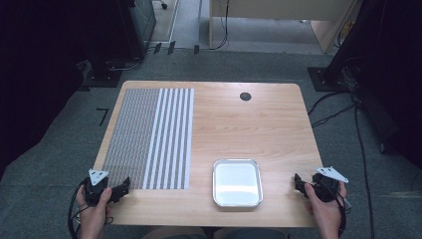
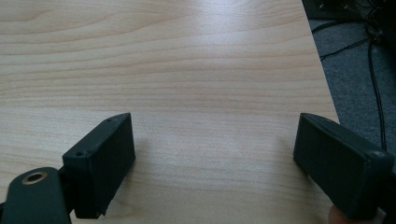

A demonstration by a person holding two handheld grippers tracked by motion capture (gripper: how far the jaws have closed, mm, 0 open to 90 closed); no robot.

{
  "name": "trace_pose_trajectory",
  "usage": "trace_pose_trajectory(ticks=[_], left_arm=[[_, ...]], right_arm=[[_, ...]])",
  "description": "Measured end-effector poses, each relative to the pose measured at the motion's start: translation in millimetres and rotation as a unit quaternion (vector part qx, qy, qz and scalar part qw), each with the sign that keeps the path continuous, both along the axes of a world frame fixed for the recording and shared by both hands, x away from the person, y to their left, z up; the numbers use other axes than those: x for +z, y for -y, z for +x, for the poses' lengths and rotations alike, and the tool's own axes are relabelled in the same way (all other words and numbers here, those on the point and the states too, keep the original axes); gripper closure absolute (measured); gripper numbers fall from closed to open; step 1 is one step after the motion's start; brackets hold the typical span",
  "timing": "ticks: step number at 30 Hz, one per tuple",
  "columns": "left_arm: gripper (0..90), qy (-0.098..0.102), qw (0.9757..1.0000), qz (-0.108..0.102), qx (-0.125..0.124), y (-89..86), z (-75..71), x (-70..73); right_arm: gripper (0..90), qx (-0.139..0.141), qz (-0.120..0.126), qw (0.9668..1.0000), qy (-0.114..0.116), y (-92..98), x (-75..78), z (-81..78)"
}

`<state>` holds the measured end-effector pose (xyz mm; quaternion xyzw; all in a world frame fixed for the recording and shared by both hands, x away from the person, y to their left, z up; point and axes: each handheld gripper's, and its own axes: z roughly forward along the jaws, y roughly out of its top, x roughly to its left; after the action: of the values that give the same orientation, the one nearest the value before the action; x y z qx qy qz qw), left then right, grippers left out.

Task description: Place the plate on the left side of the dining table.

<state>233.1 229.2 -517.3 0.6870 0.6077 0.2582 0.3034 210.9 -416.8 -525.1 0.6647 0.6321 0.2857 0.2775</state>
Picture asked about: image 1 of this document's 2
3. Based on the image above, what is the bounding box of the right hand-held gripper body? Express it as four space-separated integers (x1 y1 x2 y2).
311 166 349 203

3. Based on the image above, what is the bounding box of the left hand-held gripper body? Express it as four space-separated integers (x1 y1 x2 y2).
82 168 111 207

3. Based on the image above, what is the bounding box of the person's left hand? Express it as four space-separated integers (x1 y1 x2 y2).
76 186 114 231

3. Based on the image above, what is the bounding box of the person's right hand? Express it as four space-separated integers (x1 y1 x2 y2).
304 180 348 233

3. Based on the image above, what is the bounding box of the grey striped placemat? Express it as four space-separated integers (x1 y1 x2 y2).
102 88 195 190

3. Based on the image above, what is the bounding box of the silver metal tray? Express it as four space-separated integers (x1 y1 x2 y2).
212 157 264 208

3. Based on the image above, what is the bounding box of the black stand base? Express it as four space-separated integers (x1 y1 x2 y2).
307 66 353 93
81 59 124 90

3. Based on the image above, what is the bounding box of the dark cabinet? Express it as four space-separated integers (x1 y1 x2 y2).
127 0 157 59

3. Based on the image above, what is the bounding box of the light wooden desk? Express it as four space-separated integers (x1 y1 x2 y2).
208 0 363 55

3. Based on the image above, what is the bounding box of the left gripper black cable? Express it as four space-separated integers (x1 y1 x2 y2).
67 181 88 239

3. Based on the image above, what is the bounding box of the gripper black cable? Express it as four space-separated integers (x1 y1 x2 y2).
67 181 88 239
333 194 352 239

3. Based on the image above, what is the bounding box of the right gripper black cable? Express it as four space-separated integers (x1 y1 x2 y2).
333 194 352 239

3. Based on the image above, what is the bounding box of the long black floor cable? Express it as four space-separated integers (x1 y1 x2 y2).
352 94 376 239

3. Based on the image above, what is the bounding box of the forked black floor cable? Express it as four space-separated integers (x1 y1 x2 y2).
307 91 356 128

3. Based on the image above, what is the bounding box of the grey floor cable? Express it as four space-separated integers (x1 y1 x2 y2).
105 55 145 73

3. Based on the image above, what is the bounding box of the black hanging cable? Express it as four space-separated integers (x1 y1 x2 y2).
212 0 231 52

